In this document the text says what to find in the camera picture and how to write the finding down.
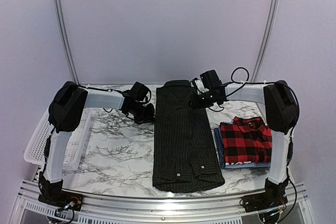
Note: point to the white plastic laundry basket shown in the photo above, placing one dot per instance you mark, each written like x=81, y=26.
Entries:
x=34, y=152

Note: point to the aluminium corner post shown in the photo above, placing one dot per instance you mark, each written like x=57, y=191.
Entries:
x=65, y=41
x=265, y=39

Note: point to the black pinstriped long sleeve shirt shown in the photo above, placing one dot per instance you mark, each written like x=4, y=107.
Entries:
x=185, y=159

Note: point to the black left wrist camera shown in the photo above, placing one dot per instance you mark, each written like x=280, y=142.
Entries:
x=140, y=93

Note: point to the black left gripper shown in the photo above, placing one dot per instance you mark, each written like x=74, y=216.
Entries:
x=149, y=117

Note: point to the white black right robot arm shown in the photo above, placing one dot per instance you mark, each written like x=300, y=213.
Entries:
x=281, y=114

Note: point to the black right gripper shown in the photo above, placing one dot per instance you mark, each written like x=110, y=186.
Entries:
x=195, y=104

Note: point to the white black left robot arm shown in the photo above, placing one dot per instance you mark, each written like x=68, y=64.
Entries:
x=64, y=115

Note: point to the left aluminium corner post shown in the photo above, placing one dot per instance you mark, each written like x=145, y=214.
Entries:
x=65, y=41

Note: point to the blue checked folded shirt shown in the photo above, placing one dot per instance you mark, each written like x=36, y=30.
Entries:
x=220, y=147

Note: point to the light blue folded shirt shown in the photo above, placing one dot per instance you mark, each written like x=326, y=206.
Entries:
x=239, y=165

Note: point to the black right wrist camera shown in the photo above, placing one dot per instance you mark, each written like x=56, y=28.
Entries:
x=209, y=81

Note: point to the aluminium front frame rail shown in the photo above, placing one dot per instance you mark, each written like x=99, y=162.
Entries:
x=114, y=209

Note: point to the right aluminium corner post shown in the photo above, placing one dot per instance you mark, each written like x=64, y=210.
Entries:
x=265, y=39

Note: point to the red black plaid shirt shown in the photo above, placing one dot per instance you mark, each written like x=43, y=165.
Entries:
x=246, y=141

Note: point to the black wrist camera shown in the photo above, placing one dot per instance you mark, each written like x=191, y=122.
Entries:
x=140, y=93
x=209, y=81

